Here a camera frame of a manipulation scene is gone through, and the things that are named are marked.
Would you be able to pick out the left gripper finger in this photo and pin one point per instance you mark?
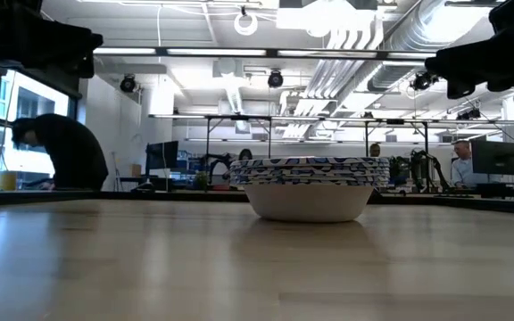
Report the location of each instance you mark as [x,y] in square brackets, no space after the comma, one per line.
[86,62]
[91,41]

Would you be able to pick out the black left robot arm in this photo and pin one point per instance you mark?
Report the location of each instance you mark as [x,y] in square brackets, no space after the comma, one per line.
[16,6]

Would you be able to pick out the black background robot arm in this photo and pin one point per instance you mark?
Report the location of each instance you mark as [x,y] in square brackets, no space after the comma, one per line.
[214,159]
[419,160]

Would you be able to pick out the large window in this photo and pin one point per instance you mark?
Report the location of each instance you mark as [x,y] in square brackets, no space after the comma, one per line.
[38,96]

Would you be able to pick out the black ceiling device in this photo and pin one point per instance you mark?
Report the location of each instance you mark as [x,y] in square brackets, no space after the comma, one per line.
[473,114]

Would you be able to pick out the person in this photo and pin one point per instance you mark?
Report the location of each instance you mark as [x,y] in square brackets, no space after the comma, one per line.
[462,171]
[245,154]
[69,151]
[375,150]

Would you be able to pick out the black computer monitor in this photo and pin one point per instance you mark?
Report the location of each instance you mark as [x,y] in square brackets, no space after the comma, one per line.
[495,158]
[162,155]

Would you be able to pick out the white ceiling pipes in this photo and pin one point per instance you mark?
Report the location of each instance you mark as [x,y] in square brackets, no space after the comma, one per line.
[328,80]

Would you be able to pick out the cardboard box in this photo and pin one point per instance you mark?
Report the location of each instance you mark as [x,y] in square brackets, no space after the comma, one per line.
[136,170]

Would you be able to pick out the yellow container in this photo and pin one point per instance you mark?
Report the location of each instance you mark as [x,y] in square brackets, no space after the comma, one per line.
[8,182]

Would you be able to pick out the small green plant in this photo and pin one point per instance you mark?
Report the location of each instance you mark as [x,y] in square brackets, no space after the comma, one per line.
[202,180]

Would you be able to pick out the black ceiling camera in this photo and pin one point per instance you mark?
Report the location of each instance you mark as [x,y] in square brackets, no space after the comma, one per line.
[127,84]
[422,81]
[276,80]

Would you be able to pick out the silver ventilation duct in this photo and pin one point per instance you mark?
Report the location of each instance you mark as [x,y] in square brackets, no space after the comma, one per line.
[417,31]

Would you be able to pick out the black background rig frame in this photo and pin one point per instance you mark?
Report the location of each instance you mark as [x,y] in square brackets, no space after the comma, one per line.
[395,121]
[239,117]

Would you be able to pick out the black aluminium table frame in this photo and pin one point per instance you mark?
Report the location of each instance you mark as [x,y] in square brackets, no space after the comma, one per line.
[105,195]

